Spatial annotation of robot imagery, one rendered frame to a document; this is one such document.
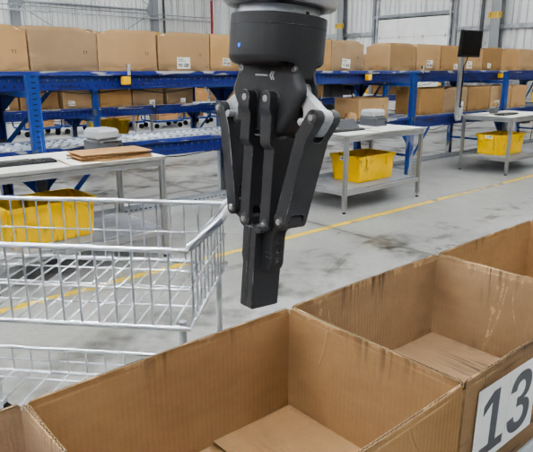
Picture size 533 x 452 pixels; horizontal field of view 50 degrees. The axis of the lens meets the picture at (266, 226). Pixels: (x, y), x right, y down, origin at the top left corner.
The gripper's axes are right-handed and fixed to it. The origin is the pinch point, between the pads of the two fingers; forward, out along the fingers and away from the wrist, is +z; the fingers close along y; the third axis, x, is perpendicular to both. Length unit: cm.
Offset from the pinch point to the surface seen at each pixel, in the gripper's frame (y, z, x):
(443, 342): 19, 30, -64
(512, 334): 7, 24, -66
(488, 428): -6.4, 24.1, -33.4
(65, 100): 864, 19, -321
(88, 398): 21.9, 21.3, 5.9
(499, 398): -6.3, 20.7, -35.1
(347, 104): 449, -8, -509
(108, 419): 21.9, 24.8, 3.5
